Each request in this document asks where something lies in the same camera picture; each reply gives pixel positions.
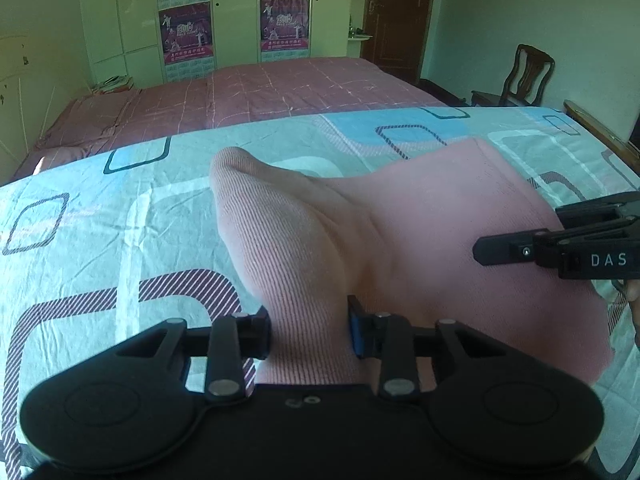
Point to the white headboard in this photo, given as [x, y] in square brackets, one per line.
[25, 100]

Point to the light blue patterned bed sheet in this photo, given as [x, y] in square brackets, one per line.
[125, 240]

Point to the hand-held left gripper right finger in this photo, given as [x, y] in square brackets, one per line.
[355, 330]

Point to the person's right hand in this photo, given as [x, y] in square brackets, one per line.
[635, 310]

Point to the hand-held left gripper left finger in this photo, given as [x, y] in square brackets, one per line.
[225, 355]

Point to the dark brown wooden door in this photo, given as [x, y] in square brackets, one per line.
[400, 15]

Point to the cream wardrobe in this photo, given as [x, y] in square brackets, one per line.
[125, 15]

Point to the dark wooden chair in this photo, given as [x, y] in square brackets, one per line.
[525, 77]

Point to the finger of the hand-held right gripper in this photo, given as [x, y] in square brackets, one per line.
[505, 250]
[600, 210]

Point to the wooden bed frame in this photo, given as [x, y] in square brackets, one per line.
[600, 127]

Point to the pink plaid bed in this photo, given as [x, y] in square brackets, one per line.
[275, 95]

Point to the cream corner shelf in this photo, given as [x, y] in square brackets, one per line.
[359, 15]

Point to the stack of papers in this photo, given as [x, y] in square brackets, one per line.
[112, 85]

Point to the pink knit sweater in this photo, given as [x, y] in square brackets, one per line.
[400, 250]

